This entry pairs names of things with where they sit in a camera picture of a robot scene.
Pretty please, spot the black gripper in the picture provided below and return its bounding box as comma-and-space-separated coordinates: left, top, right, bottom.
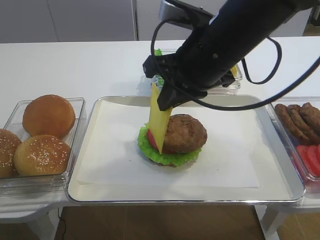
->
142, 24, 250, 111

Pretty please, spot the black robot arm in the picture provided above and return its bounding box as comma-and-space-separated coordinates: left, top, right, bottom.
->
143, 0, 316, 111

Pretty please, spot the clear lettuce cheese container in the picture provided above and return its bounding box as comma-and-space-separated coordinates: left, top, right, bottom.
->
160, 48, 243, 95

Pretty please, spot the green lettuce in container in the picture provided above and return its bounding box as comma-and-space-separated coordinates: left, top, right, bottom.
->
152, 48, 164, 87

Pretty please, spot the yellow cheese slice stack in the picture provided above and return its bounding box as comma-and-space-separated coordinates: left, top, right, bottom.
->
230, 64, 238, 78

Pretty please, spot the green lettuce leaf on tray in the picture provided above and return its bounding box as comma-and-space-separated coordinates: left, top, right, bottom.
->
137, 123, 202, 167

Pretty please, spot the brown patty on tray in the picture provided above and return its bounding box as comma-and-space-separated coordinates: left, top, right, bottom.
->
162, 114, 208, 154

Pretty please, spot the red tomato slice on tray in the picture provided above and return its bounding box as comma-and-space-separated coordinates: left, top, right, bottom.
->
147, 129, 175, 154

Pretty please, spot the white paper liner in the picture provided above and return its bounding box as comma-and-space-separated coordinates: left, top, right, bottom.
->
78, 101, 259, 188

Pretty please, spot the left brown patty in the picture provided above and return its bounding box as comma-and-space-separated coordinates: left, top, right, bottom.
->
274, 103, 311, 145

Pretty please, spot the plain smooth bun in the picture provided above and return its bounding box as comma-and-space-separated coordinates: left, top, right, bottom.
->
22, 94, 76, 139

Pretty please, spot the middle brown patty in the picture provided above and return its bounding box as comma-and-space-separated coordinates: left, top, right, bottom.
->
287, 104, 320, 145

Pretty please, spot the clear patty tomato container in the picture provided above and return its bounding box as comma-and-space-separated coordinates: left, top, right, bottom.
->
265, 96, 320, 198

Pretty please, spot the right sesame bun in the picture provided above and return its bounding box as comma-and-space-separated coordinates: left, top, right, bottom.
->
13, 134, 71, 177

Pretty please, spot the sesame bun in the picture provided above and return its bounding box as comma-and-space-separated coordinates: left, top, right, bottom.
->
0, 128, 21, 178
13, 134, 71, 177

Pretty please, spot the clear bun container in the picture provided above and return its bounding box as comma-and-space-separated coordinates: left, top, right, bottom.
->
0, 97, 87, 195

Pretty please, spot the right brown patty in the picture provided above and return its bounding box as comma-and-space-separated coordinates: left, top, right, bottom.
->
299, 102, 320, 135

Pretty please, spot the silver metal tray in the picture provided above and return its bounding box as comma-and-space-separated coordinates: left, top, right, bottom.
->
68, 96, 305, 203

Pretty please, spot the left red tomato slice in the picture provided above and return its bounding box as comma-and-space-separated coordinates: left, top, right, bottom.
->
296, 145, 315, 177

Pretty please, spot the middle red tomato slice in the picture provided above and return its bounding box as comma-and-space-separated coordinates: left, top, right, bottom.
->
306, 145, 320, 177

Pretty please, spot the right red tomato slice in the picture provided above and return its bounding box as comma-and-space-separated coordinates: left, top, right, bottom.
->
315, 145, 320, 168

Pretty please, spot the left sesame bun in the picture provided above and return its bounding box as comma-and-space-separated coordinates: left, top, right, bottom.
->
0, 128, 21, 178

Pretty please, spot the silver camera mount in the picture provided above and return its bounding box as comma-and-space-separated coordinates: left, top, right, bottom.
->
158, 0, 215, 30

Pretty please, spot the black cable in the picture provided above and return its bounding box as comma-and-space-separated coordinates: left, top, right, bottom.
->
150, 19, 320, 111

